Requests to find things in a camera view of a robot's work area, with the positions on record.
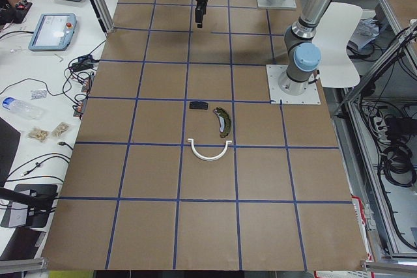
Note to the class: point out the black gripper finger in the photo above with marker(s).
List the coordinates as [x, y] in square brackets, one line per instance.
[200, 12]

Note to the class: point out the black brake pad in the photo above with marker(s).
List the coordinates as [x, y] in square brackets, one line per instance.
[198, 105]

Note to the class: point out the green curved brake shoe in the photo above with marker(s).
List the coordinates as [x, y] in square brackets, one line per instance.
[224, 120]

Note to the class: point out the white plastic chair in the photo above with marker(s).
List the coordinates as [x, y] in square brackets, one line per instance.
[332, 36]

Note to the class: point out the near blue teach pendant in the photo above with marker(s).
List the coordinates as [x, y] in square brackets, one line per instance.
[53, 32]

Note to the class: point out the clear plastic water bottle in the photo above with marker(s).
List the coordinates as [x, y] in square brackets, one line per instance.
[21, 108]

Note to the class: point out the white curved plastic bracket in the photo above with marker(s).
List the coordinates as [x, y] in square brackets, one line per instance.
[209, 153]

